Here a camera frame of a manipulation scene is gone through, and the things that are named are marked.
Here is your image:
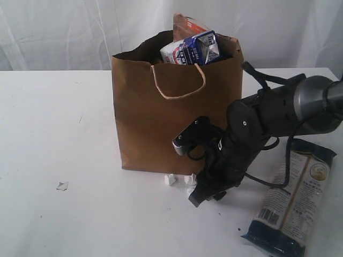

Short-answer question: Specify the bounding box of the brown paper shopping bag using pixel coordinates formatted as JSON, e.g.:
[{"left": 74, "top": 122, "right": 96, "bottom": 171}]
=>
[{"left": 111, "top": 31, "right": 243, "bottom": 175}]

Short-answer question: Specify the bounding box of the blue white milk carton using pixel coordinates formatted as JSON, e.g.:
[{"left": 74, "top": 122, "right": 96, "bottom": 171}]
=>
[{"left": 160, "top": 31, "right": 221, "bottom": 65}]

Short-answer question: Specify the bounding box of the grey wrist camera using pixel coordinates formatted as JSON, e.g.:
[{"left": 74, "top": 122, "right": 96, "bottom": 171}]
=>
[{"left": 172, "top": 116, "right": 215, "bottom": 156}]

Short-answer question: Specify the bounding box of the white candy lower middle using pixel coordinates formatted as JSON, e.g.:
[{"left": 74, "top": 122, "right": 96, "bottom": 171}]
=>
[{"left": 187, "top": 188, "right": 194, "bottom": 195}]

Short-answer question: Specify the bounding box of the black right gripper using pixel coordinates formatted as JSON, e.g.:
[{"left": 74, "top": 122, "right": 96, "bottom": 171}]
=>
[{"left": 188, "top": 135, "right": 257, "bottom": 208}]

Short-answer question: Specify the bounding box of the white curtain backdrop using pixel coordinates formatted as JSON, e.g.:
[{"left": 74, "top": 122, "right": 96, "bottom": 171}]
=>
[{"left": 1, "top": 1, "right": 342, "bottom": 76}]

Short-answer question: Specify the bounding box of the white candy upper middle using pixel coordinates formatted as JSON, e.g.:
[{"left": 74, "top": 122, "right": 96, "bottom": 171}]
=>
[{"left": 184, "top": 173, "right": 197, "bottom": 186}]

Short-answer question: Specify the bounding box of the white candy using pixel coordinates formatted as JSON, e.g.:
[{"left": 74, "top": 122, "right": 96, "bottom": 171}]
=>
[
  {"left": 184, "top": 173, "right": 197, "bottom": 186},
  {"left": 164, "top": 174, "right": 177, "bottom": 186},
  {"left": 187, "top": 188, "right": 194, "bottom": 195}
]

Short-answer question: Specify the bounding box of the brown kraft stand-up pouch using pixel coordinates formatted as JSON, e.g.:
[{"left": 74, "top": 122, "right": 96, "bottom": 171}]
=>
[{"left": 173, "top": 13, "right": 210, "bottom": 42}]

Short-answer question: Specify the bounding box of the white candy leftmost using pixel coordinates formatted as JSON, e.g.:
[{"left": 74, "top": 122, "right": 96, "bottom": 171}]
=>
[{"left": 164, "top": 174, "right": 177, "bottom": 186}]

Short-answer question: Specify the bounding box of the dark blue noodle package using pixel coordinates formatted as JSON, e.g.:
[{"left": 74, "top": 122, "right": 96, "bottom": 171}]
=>
[{"left": 243, "top": 139, "right": 336, "bottom": 256}]

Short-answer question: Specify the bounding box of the small torn paper scrap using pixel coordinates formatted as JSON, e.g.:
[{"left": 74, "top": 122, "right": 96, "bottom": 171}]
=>
[{"left": 56, "top": 182, "right": 69, "bottom": 191}]

